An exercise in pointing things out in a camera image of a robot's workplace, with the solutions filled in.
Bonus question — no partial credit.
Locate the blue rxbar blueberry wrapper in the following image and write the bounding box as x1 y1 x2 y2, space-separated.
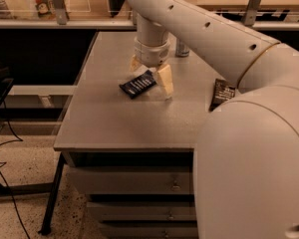
120 70 156 100

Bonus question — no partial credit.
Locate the left grey metal bracket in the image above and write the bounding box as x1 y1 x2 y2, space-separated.
52 0 68 25

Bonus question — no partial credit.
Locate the grey drawer cabinet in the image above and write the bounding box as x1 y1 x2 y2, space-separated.
53 30 243 239

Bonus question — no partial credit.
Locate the right grey metal bracket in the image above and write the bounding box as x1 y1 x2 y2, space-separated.
241 0 262 27

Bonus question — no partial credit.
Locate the silver blue drink can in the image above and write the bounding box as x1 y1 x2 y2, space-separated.
175 39 189 58

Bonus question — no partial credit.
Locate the black rxbar chocolate wrapper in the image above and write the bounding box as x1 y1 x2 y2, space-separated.
209 79 236 112

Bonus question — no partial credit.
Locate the middle grey drawer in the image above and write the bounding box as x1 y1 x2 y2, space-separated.
87 202 196 221

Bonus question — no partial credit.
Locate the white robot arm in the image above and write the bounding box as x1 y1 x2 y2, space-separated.
128 0 299 239

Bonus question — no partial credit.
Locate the black floor cable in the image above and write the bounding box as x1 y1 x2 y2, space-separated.
0 100 32 239

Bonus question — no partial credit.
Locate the black desk leg frame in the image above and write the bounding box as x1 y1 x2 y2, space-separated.
0 154 66 238

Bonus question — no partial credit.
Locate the top grey drawer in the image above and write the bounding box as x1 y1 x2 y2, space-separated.
69 166 193 195

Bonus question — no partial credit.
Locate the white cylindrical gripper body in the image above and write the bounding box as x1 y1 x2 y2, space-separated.
135 39 170 68

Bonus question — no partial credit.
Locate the grey drawer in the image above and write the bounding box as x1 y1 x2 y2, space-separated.
87 202 196 221
99 222 198 239
69 166 193 195

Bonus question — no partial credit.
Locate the bottom grey drawer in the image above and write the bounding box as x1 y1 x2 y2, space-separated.
99 222 198 239

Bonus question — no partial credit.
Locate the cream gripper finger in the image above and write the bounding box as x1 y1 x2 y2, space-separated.
130 55 142 72
153 64 173 99

